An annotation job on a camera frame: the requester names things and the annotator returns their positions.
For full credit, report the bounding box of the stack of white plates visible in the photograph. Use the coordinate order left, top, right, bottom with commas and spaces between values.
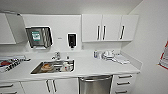
101, 49, 116, 62

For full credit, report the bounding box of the chrome faucet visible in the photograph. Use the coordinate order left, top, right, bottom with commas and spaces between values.
50, 51, 63, 62

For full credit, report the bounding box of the stainless steel sink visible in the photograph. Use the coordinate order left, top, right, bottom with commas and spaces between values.
29, 59, 76, 76

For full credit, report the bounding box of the stainless steel dishwasher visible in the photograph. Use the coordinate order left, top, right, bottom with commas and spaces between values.
78, 74, 114, 94

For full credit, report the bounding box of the black soap dispenser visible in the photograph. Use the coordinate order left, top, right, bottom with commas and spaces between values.
67, 32, 78, 50

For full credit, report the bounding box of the small wall label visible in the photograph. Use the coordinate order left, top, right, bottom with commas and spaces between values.
56, 36, 64, 41

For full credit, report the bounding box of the bowl with orange food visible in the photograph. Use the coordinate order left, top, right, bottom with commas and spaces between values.
40, 63, 54, 72

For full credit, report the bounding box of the white cloth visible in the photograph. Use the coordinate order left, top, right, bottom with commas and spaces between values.
113, 54, 131, 66

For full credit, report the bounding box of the white three-door wall cabinet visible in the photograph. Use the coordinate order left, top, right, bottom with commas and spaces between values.
81, 13, 140, 43

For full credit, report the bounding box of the white narrow drawer cabinet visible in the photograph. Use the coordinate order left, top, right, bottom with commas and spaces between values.
111, 73, 140, 94

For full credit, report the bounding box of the steel paper towel dispenser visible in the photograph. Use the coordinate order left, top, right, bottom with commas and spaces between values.
25, 26, 54, 50

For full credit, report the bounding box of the white cup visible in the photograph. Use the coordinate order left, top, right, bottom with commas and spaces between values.
62, 62, 73, 72

